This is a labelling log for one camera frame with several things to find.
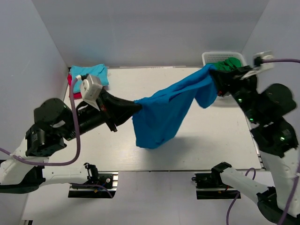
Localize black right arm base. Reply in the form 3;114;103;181
191;173;238;200

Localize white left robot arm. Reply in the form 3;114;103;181
0;90;142;194

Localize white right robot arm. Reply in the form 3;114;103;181
210;66;300;225

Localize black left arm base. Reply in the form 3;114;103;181
68;172;119;199

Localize green t-shirt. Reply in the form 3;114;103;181
213;57;242;72

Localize folded red t-shirt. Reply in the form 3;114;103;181
67;74;82;99

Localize white plastic basket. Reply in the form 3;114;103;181
202;52;249;102

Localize folded light blue t-shirt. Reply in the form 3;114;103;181
70;64;109;86

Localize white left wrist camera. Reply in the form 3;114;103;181
77;74;103;111

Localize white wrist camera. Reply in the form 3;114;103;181
241;51;274;80
77;74;103;111

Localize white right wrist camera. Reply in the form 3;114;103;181
241;51;274;80

